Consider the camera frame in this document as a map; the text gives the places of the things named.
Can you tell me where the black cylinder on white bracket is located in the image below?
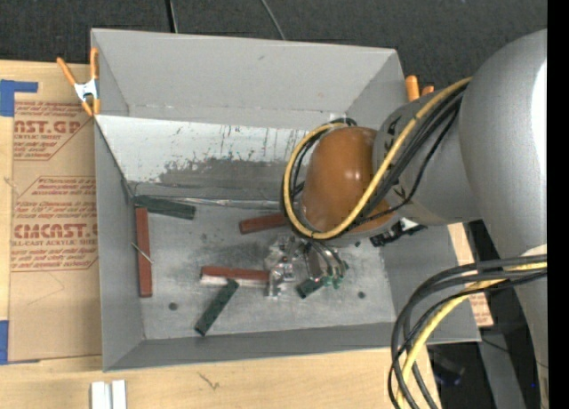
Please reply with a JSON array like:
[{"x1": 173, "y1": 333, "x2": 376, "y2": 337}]
[{"x1": 369, "y1": 217, "x2": 429, "y2": 248}]

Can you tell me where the red-brown flat block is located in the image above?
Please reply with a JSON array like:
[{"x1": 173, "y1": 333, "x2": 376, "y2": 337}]
[
  {"x1": 200, "y1": 265, "x2": 271, "y2": 285},
  {"x1": 238, "y1": 213, "x2": 291, "y2": 236},
  {"x1": 134, "y1": 206, "x2": 154, "y2": 299}
]

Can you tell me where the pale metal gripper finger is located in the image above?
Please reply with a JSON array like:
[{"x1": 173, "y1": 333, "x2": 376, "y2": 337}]
[
  {"x1": 265, "y1": 265, "x2": 296, "y2": 299},
  {"x1": 266, "y1": 237, "x2": 301, "y2": 269}
]

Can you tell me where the grey metal bin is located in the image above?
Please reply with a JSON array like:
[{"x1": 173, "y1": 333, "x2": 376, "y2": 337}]
[{"x1": 90, "y1": 28, "x2": 482, "y2": 373}]

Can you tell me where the brown cardboard board, red print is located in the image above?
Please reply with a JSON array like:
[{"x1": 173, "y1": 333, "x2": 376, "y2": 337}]
[{"x1": 0, "y1": 59, "x2": 495, "y2": 365}]

